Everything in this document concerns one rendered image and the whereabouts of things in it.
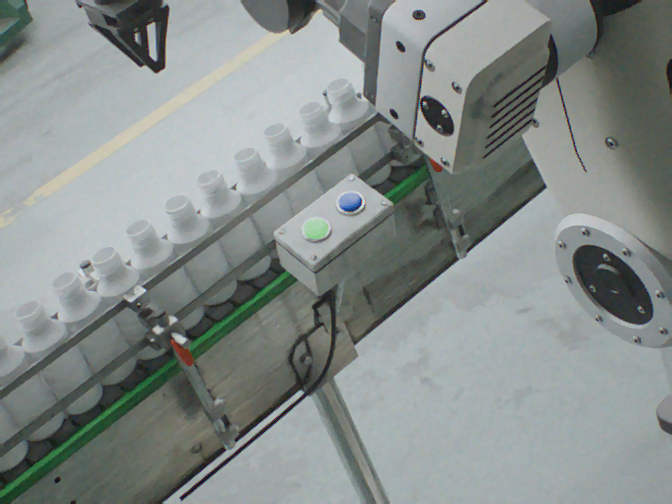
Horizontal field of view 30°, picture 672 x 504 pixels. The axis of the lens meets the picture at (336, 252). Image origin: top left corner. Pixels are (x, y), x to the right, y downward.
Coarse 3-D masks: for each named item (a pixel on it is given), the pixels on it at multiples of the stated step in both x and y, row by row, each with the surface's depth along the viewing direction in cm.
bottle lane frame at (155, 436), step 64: (448, 192) 188; (512, 192) 196; (384, 256) 184; (448, 256) 192; (256, 320) 173; (320, 320) 179; (384, 320) 187; (256, 384) 176; (64, 448) 160; (128, 448) 166; (192, 448) 172
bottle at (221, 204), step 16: (208, 176) 170; (208, 192) 167; (224, 192) 168; (208, 208) 169; (224, 208) 168; (240, 208) 169; (240, 224) 170; (224, 240) 170; (240, 240) 171; (256, 240) 172; (240, 256) 172; (256, 272) 174
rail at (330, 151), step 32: (320, 160) 173; (384, 160) 180; (224, 224) 167; (192, 256) 165; (256, 256) 172; (96, 288) 166; (96, 320) 159; (64, 352) 158; (128, 352) 163; (96, 384) 162; (0, 448) 156
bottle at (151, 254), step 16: (144, 224) 165; (128, 240) 164; (144, 240) 163; (160, 240) 165; (144, 256) 164; (160, 256) 164; (176, 256) 166; (144, 272) 164; (176, 272) 166; (160, 288) 166; (176, 288) 166; (192, 288) 169; (160, 304) 167; (176, 304) 167; (192, 320) 169
